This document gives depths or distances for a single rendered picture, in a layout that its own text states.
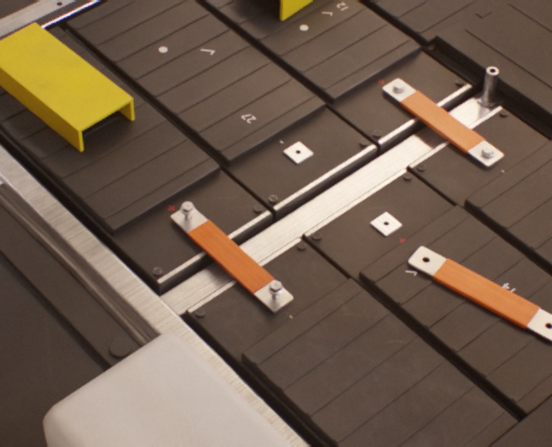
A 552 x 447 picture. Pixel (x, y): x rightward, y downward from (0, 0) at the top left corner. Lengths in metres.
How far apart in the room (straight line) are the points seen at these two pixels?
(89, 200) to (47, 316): 0.23
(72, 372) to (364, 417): 0.25
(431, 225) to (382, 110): 0.18
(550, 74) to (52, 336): 0.64
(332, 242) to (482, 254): 0.14
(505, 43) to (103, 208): 0.48
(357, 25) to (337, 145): 0.18
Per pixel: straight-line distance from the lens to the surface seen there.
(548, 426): 1.11
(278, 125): 1.32
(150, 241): 1.22
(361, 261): 1.21
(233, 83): 1.36
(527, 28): 1.46
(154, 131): 1.31
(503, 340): 1.16
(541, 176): 1.30
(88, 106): 1.30
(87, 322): 1.02
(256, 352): 1.13
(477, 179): 1.30
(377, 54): 1.41
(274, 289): 1.16
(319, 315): 1.16
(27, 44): 1.38
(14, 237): 1.09
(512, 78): 1.39
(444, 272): 1.19
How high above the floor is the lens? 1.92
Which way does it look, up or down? 48 degrees down
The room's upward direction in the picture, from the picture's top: 2 degrees clockwise
